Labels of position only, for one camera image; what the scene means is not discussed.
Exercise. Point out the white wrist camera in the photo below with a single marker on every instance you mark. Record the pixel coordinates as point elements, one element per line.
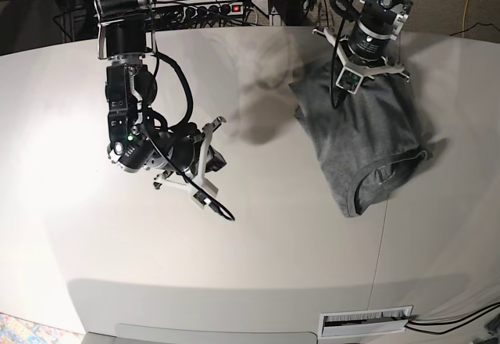
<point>201,200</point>
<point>349,81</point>

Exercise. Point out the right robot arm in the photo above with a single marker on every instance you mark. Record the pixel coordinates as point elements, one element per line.
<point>140,137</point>

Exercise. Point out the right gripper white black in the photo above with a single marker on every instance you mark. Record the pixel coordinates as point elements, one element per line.
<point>190,157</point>

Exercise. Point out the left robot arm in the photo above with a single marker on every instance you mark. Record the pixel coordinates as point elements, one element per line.
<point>362,53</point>

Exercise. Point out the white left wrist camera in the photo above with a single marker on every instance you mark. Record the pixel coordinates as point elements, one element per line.
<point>349,81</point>

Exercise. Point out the white power strip red switch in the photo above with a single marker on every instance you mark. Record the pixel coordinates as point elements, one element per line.
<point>210,12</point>

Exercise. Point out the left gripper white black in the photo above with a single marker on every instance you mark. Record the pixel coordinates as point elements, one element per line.
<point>352,60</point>

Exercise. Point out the grey T-shirt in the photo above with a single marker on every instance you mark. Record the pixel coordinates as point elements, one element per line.
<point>367,144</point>

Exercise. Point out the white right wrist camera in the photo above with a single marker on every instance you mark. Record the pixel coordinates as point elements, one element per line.
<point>201,200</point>

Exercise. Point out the white table cable grommet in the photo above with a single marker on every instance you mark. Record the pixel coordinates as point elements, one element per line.
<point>357,324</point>

